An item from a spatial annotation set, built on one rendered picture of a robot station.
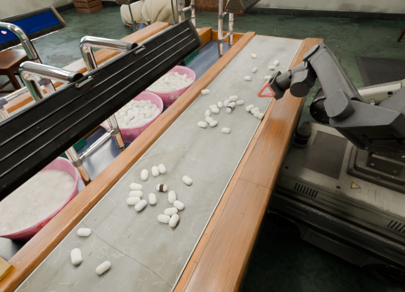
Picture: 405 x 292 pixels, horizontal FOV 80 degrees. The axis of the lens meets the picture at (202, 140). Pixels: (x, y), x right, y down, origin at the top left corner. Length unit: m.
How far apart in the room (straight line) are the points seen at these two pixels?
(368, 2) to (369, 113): 4.93
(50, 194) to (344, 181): 1.08
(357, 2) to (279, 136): 4.62
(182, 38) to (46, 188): 0.59
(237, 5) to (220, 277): 0.90
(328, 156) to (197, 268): 0.87
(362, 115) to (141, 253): 0.52
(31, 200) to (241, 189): 0.60
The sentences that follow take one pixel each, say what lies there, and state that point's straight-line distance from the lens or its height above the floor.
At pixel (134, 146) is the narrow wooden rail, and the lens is 0.82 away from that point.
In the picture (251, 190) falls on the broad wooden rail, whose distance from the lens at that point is 0.66.
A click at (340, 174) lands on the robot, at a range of 1.19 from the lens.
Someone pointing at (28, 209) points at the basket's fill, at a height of 0.73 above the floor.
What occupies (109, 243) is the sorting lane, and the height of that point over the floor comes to 0.74.
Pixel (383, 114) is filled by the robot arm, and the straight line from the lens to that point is 0.44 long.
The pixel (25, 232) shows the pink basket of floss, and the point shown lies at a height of 0.75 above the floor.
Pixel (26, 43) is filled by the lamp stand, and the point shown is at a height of 1.08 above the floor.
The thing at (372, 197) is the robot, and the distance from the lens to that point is 1.17.
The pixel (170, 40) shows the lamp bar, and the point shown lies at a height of 1.09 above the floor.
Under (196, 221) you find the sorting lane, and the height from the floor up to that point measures 0.74.
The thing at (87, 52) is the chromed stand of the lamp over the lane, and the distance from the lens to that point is 0.67.
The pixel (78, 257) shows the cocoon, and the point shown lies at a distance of 0.65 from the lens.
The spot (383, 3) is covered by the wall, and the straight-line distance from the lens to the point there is 5.40.
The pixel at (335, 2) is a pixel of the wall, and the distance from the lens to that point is 5.30.
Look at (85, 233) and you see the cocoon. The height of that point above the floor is 0.76.
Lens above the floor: 1.29
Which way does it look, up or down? 41 degrees down
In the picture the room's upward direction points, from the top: 3 degrees counter-clockwise
